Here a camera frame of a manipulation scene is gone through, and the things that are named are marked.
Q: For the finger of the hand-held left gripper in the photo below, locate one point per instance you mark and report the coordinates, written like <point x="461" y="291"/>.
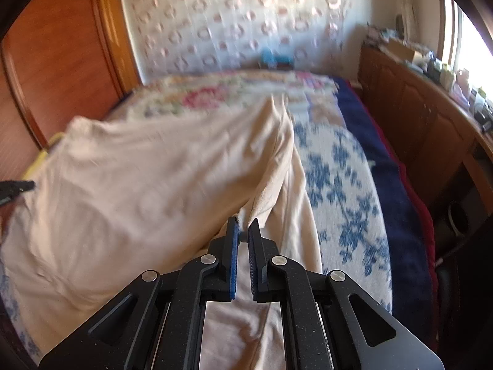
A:
<point x="15" y="188"/>

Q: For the blue floral white sheet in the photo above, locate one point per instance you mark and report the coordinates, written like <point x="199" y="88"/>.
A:
<point x="342" y="200"/>

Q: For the wooden cabinet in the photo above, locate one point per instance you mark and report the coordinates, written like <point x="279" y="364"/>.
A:
<point x="416" y="104"/>

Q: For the pink floral blanket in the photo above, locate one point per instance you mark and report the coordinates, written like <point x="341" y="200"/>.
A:
<point x="200" y="92"/>

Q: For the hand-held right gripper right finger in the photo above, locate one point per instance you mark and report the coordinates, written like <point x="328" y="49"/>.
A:
<point x="254" y="266"/>

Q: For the wooden framed window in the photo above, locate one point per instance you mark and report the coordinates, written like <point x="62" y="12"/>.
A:
<point x="466" y="34"/>

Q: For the cardboard box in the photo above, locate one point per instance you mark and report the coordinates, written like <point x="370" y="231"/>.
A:
<point x="402" y="51"/>

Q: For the beige printed t-shirt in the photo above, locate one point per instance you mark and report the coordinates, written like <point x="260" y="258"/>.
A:
<point x="154" y="185"/>

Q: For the dark waste bin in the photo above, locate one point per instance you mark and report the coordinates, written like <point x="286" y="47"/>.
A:
<point x="458" y="217"/>

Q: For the pink bottle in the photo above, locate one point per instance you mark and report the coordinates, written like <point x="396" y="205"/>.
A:
<point x="460" y="84"/>

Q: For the blue box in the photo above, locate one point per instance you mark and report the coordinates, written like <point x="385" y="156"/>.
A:
<point x="275" y="59"/>

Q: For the navy blue blanket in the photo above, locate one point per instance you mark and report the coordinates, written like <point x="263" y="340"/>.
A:
<point x="393" y="200"/>

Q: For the yellow plush toy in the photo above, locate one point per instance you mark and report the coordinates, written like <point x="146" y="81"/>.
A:
<point x="42" y="154"/>

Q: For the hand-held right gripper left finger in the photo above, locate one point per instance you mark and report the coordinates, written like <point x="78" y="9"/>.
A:
<point x="232" y="262"/>

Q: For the sheer circle-patterned curtain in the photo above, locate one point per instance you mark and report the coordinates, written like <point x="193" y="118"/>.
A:
<point x="231" y="19"/>

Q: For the wooden slatted wardrobe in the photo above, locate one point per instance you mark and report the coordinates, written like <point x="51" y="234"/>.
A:
<point x="57" y="65"/>

